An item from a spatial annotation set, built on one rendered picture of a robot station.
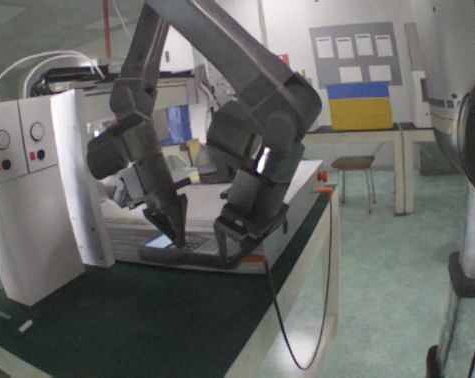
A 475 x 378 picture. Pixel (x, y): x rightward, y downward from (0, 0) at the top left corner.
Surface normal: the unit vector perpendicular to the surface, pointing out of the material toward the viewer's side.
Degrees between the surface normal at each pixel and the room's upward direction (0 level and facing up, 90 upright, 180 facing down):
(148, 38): 71
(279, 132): 111
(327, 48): 90
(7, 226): 90
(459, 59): 98
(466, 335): 90
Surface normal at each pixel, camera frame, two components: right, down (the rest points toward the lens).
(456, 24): -0.79, 0.37
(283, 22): -0.38, 0.26
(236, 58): -0.51, 0.50
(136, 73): -0.15, -0.07
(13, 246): 0.91, -0.03
